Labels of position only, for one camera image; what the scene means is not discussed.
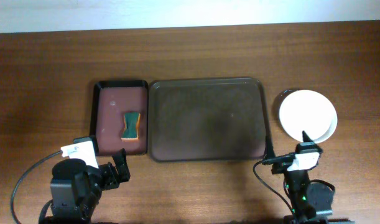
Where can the green orange sponge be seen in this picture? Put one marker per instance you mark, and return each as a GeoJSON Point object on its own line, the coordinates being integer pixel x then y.
{"type": "Point", "coordinates": [131, 126]}

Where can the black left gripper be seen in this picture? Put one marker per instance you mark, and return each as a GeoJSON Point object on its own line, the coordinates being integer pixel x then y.
{"type": "Point", "coordinates": [108, 170]}

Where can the large brown tray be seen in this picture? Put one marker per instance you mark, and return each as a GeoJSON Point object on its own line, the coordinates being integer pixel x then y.
{"type": "Point", "coordinates": [207, 119]}

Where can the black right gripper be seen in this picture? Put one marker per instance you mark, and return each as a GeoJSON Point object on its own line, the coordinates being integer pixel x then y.
{"type": "Point", "coordinates": [270, 152]}

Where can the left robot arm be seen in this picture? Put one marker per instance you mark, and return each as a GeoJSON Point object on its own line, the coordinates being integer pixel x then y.
{"type": "Point", "coordinates": [78, 182]}

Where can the cream plate with red sauce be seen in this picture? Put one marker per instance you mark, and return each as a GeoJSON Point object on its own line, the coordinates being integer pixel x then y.
{"type": "Point", "coordinates": [310, 112]}

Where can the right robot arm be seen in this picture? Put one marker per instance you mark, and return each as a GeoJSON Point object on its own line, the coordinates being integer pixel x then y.
{"type": "Point", "coordinates": [309, 200]}

